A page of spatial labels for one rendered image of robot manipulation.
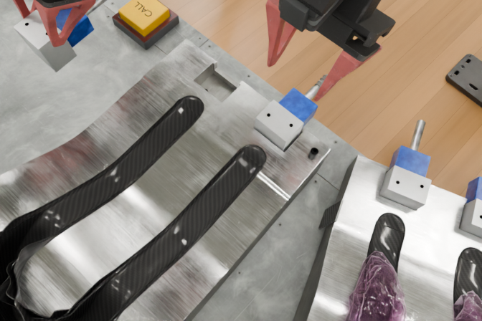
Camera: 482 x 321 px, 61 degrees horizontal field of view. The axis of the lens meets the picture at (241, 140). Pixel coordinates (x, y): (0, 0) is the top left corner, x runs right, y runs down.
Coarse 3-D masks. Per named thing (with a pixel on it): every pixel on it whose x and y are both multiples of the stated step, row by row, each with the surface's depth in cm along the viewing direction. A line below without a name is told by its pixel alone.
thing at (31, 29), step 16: (96, 0) 55; (32, 16) 51; (64, 16) 53; (32, 32) 50; (80, 32) 54; (32, 48) 53; (48, 48) 51; (64, 48) 53; (48, 64) 54; (64, 64) 55
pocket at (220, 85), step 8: (216, 64) 59; (208, 72) 59; (216, 72) 59; (224, 72) 59; (200, 80) 59; (208, 80) 60; (216, 80) 60; (224, 80) 60; (232, 80) 59; (208, 88) 59; (216, 88) 59; (224, 88) 59; (232, 88) 59; (216, 96) 59; (224, 96) 59
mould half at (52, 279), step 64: (192, 64) 58; (128, 128) 54; (192, 128) 54; (0, 192) 45; (64, 192) 48; (128, 192) 50; (192, 192) 51; (256, 192) 51; (64, 256) 43; (128, 256) 45; (192, 256) 47; (128, 320) 41
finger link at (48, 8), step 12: (36, 0) 44; (48, 0) 44; (60, 0) 44; (72, 0) 46; (84, 0) 47; (48, 12) 44; (72, 12) 49; (84, 12) 49; (48, 24) 46; (72, 24) 50; (48, 36) 49; (60, 36) 50
